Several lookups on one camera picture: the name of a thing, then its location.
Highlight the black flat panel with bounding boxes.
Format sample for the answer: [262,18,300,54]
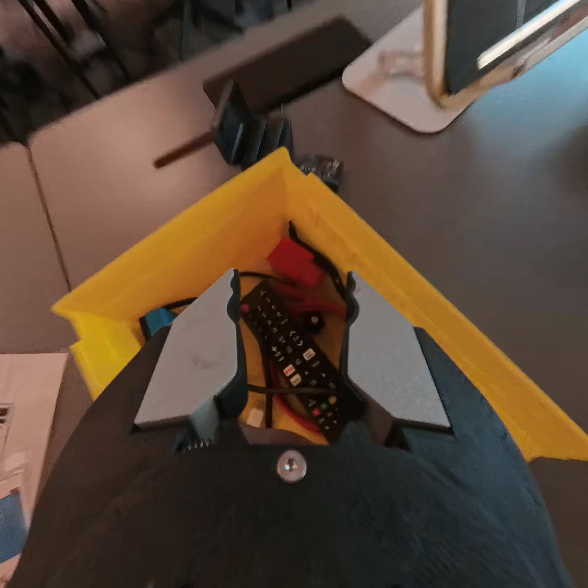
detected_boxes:
[202,14,373,115]

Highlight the yellow plastic bin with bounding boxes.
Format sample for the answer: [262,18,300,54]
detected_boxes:
[51,147,588,462]

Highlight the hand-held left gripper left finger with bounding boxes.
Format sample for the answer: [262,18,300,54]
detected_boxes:
[132,269,251,443]

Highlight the black remote control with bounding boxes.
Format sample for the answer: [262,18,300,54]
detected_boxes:
[240,281,350,444]

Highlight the blue foam block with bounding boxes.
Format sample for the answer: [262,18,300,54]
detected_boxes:
[139,308,181,341]

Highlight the black cable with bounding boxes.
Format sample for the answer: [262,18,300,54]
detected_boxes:
[287,220,350,304]

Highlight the black clamp device on table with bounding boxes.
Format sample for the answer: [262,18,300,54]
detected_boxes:
[211,80,254,165]

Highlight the brown stick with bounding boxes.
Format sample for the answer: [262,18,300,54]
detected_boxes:
[153,132,215,169]

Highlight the black round plug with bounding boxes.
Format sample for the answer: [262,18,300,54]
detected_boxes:
[299,308,328,332]

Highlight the black office chair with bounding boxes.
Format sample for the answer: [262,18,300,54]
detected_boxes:
[0,0,138,138]

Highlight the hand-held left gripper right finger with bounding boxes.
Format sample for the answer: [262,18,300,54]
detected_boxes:
[340,270,452,444]

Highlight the red plastic connector block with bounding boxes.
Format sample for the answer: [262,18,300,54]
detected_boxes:
[266,236,327,288]

